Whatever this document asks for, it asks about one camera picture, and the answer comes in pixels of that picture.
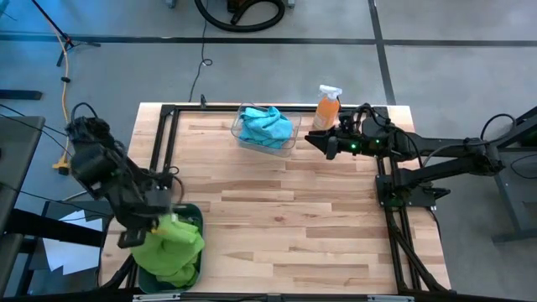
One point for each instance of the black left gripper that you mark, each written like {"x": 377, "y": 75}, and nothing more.
{"x": 157, "y": 201}

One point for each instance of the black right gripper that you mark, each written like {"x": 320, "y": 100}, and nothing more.
{"x": 365, "y": 134}

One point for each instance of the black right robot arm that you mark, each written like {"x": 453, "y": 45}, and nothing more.
{"x": 440, "y": 144}

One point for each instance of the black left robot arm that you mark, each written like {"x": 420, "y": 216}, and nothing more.
{"x": 96, "y": 168}

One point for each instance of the orange spray bottle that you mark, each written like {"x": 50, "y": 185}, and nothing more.
{"x": 326, "y": 113}

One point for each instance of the clear plastic basket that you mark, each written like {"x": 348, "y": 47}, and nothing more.
{"x": 289, "y": 149}

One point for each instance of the teal plastic basket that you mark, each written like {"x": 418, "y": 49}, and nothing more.
{"x": 144, "y": 281}

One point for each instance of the white paper sheet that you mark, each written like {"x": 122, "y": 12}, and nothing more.
{"x": 71, "y": 256}

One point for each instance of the black support beam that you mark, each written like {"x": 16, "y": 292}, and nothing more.
{"x": 50, "y": 228}

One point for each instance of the grey side table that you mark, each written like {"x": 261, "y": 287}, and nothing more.
{"x": 19, "y": 151}

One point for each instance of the dark flat bar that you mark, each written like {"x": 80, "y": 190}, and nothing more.
{"x": 21, "y": 95}

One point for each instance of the black tripod stand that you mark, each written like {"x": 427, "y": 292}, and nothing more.
{"x": 68, "y": 43}

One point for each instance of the black metal stand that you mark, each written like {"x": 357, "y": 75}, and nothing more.
{"x": 509, "y": 197}

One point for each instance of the black aluminium table frame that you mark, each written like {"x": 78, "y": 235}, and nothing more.
{"x": 189, "y": 108}

